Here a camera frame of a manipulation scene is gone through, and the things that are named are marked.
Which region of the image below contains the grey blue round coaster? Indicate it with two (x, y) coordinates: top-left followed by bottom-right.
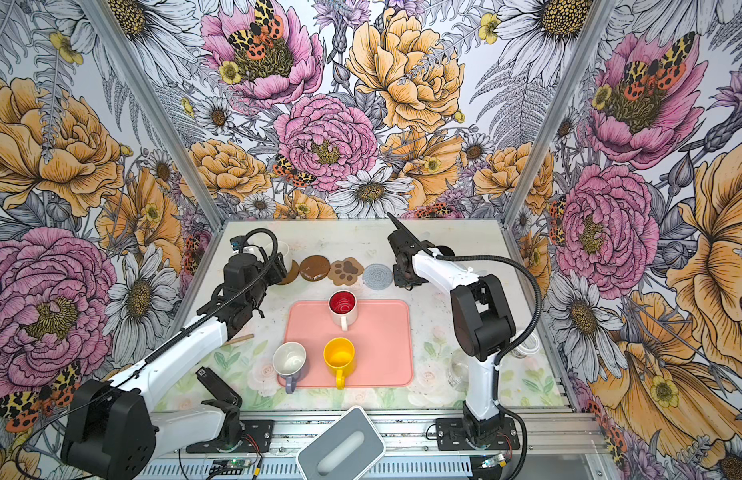
(362, 263), (394, 291)

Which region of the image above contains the matte brown round coaster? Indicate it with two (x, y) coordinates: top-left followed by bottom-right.
(280, 260), (300, 285)

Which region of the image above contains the brown paw print coaster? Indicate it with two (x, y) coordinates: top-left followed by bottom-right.
(327, 257), (364, 286)

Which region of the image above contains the glossy brown round coaster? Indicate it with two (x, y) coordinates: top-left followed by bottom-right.
(299, 255), (331, 282)

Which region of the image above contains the white mug red inside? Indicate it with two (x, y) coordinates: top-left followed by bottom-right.
(328, 290), (359, 332)

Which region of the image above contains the black mug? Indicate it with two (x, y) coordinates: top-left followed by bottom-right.
(437, 245), (455, 257)

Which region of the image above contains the white mug off tray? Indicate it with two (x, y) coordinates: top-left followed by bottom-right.
(246, 240), (293, 272)

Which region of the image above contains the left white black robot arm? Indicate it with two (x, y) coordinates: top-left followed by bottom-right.
(60, 228), (287, 479)

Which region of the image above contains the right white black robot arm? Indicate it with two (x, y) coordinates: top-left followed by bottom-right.
(388, 214), (543, 447)

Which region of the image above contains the clear glass cup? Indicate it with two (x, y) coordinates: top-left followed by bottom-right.
(447, 350), (470, 392)

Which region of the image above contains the small wooden mallet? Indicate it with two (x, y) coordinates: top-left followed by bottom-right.
(226, 333), (255, 345)

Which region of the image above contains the pink rectangular tray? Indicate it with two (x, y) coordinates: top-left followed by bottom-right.
(284, 300), (414, 389)

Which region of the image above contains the black rectangular remote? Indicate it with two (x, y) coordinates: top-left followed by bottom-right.
(196, 367), (242, 407)

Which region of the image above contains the yellow mug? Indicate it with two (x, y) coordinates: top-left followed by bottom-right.
(323, 337), (356, 390)

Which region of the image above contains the green circuit board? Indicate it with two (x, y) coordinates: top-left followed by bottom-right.
(209, 458), (248, 475)

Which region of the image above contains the white mug purple handle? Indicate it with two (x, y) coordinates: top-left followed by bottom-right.
(272, 342), (309, 394)

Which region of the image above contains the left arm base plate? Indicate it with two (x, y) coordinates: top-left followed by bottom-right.
(185, 420), (274, 454)

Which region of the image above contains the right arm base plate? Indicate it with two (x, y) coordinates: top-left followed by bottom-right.
(435, 417), (521, 451)

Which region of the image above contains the aluminium front rail frame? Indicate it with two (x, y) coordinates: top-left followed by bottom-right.
(88, 407), (618, 480)

